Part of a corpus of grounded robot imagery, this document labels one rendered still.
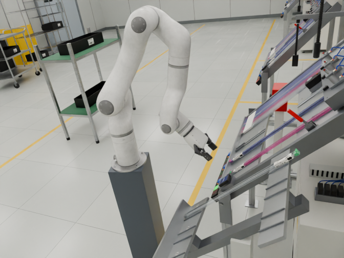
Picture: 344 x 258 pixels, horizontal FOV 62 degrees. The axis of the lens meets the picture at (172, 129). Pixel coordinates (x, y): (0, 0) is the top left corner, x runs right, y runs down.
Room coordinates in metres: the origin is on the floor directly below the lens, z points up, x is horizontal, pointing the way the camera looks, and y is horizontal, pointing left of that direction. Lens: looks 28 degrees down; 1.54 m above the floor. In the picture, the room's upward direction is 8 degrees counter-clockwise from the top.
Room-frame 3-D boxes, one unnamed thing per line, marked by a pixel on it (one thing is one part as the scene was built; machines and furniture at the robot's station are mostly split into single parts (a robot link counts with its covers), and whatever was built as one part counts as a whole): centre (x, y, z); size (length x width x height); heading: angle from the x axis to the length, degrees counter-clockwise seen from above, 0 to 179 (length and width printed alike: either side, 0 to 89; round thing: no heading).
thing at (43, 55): (6.88, 2.84, 0.29); 0.40 x 0.30 x 0.14; 154
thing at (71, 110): (3.30, 0.85, 0.55); 0.91 x 0.46 x 1.10; 154
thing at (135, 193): (1.28, 0.25, 0.35); 0.18 x 0.18 x 0.70; 78
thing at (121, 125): (1.31, 0.24, 1.00); 0.19 x 0.12 x 0.24; 167
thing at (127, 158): (1.28, 0.25, 0.79); 0.19 x 0.19 x 0.18
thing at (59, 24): (7.55, 2.51, 0.82); 0.40 x 0.30 x 0.14; 160
